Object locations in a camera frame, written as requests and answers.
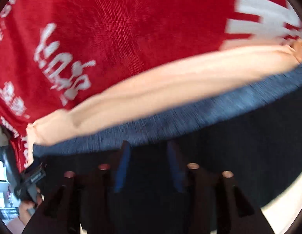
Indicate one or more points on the cream seat cushion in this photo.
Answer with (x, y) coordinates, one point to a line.
(167, 86)

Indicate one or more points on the person's left hand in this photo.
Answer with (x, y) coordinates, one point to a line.
(25, 206)

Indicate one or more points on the black pants blue trim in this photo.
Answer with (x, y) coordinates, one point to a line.
(254, 132)

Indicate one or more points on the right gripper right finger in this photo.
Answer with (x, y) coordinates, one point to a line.
(212, 198)

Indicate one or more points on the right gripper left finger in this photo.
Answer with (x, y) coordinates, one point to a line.
(84, 200)

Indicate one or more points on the red wedding sofa cover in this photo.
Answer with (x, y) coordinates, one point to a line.
(55, 54)

